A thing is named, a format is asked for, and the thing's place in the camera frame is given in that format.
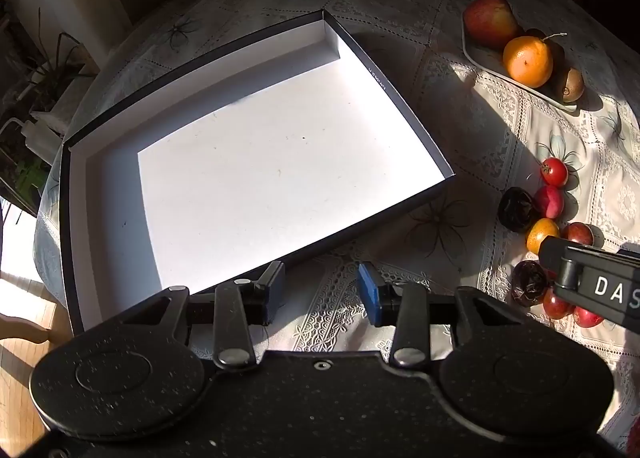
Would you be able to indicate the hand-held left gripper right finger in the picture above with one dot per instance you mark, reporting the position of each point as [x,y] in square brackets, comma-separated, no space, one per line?
[370,294]

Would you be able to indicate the red cherry tomato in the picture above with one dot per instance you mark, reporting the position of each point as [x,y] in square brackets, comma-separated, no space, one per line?
[554,172]

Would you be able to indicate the black cardboard box white inside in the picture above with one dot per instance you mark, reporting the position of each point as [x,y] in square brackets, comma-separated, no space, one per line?
[275,162]

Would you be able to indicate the spiky houseplant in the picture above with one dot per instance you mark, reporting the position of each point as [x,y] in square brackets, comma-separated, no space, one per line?
[55,62]

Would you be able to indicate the large orange with stem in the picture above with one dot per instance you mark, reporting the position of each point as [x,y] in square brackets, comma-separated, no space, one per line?
[527,62]

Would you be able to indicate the white lace floral tablecloth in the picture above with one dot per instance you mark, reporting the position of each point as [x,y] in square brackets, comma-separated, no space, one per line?
[400,12]

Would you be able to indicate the dark red plum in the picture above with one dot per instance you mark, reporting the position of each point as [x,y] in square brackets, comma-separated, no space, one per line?
[587,319]
[577,233]

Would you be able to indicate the dark brown tomato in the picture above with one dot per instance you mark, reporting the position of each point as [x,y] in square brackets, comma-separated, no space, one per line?
[528,283]

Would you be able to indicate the wooden chair part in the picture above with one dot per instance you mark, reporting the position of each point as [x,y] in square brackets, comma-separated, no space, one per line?
[20,331]

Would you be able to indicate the white plastic bottle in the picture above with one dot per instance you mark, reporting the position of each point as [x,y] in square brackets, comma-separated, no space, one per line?
[37,138]

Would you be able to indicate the grey oblong plate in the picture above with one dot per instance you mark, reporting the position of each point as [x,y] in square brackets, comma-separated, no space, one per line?
[487,66]

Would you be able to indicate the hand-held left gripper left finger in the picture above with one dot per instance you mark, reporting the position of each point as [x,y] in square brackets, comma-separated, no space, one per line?
[275,289]

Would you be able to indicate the dark purple tomato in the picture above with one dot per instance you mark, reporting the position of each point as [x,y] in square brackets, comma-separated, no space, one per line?
[518,209]

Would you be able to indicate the red yellow apple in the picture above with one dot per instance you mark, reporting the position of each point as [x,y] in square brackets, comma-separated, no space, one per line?
[490,20]

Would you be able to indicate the green leafy plant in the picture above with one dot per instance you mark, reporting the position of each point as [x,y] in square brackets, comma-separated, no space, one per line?
[27,177]

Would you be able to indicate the brown kiwi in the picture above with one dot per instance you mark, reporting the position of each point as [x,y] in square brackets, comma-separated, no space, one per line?
[570,85]

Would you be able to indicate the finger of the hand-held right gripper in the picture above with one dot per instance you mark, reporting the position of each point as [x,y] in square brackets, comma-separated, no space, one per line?
[552,255]

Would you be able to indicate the small orange kumquat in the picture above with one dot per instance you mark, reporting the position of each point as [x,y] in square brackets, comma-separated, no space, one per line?
[540,236]

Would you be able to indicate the white planter box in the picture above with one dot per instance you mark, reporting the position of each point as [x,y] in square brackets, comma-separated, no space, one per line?
[65,106]

